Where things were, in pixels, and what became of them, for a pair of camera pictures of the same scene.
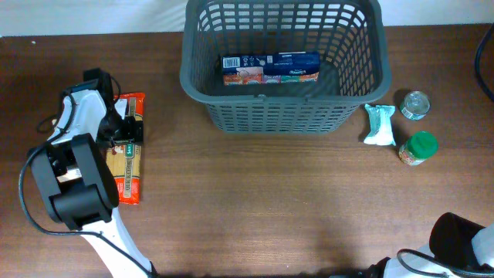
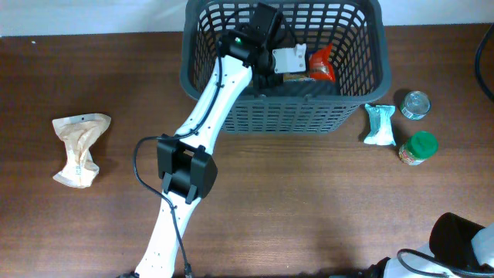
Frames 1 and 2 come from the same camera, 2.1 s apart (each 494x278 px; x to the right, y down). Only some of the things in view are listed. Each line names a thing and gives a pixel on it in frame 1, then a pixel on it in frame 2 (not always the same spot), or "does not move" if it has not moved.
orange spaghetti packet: [124, 161] → [319, 67]
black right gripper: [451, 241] does not move
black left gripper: [135, 130] → [271, 78]
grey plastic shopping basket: [354, 65] does not move
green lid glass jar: [418, 147] does not move
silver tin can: [415, 105] does not move
